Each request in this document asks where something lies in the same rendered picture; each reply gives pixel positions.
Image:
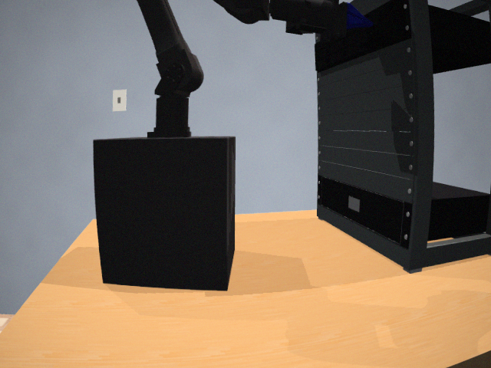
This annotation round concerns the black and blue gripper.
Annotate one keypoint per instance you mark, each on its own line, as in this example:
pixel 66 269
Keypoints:
pixel 326 14

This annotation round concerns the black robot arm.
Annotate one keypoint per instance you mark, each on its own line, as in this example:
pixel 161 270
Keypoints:
pixel 180 70

